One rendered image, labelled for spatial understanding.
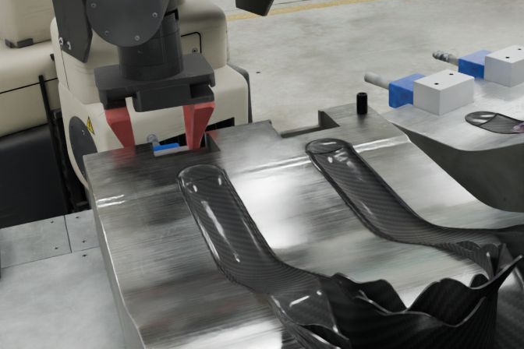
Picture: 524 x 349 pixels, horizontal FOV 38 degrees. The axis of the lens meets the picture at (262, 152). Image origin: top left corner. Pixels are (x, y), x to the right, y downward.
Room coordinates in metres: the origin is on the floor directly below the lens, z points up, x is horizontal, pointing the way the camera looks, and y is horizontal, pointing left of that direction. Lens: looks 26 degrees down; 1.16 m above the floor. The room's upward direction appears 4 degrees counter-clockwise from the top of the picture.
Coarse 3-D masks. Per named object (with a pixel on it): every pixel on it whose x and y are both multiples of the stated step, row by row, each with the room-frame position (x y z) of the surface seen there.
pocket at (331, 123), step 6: (318, 114) 0.65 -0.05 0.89; (324, 114) 0.64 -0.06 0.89; (318, 120) 0.65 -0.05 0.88; (324, 120) 0.64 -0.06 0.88; (330, 120) 0.63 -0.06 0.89; (306, 126) 0.64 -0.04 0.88; (312, 126) 0.64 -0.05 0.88; (318, 126) 0.64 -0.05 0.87; (324, 126) 0.64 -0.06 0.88; (330, 126) 0.63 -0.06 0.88; (336, 126) 0.61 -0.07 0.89; (282, 132) 0.64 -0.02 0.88; (288, 132) 0.63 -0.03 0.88; (294, 132) 0.63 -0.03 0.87; (300, 132) 0.64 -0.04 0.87; (306, 132) 0.64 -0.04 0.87
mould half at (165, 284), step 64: (256, 128) 0.62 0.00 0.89; (384, 128) 0.60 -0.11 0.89; (128, 192) 0.51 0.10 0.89; (256, 192) 0.51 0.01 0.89; (320, 192) 0.50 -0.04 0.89; (448, 192) 0.49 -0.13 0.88; (128, 256) 0.43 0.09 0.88; (192, 256) 0.43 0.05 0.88; (320, 256) 0.41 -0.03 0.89; (384, 256) 0.36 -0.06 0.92; (448, 256) 0.34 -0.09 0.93; (128, 320) 0.36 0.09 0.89; (192, 320) 0.30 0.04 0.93; (256, 320) 0.29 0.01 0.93
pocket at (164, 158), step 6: (204, 132) 0.62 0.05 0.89; (210, 138) 0.61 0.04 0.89; (210, 144) 0.61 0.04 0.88; (216, 144) 0.59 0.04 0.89; (186, 150) 0.61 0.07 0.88; (192, 150) 0.61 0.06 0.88; (198, 150) 0.61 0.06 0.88; (204, 150) 0.61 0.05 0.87; (210, 150) 0.61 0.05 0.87; (216, 150) 0.59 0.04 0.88; (162, 156) 0.61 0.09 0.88; (168, 156) 0.60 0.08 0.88; (174, 156) 0.60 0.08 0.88; (180, 156) 0.60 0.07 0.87; (186, 156) 0.61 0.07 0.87; (192, 156) 0.61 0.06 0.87; (162, 162) 0.60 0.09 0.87
